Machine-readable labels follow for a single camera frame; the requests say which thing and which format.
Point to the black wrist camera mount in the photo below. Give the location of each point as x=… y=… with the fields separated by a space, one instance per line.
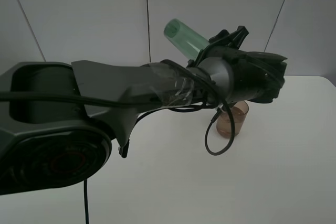
x=232 y=40

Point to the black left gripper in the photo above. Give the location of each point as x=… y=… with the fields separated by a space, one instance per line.
x=256 y=76

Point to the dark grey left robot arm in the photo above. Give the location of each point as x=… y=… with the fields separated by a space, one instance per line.
x=58 y=120

